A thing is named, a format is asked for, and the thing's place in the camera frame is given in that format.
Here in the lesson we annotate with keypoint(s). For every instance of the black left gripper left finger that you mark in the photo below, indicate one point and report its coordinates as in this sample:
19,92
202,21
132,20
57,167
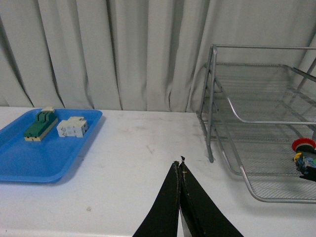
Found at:
162,219

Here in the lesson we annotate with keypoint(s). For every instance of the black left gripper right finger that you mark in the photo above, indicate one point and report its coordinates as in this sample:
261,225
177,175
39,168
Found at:
200,215

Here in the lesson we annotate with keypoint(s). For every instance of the red emergency stop button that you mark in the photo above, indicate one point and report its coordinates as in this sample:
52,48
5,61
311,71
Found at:
305,158

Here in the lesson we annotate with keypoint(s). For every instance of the silver mesh paper rack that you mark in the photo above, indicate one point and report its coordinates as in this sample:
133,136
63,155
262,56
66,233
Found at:
256,101

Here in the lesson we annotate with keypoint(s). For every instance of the white circuit breaker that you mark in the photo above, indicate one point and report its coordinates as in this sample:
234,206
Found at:
73,127

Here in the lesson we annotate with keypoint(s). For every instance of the white curtain backdrop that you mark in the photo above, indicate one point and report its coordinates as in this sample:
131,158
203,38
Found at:
144,55

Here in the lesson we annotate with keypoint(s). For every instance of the green knife switch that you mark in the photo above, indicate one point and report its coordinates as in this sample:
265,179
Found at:
45,120

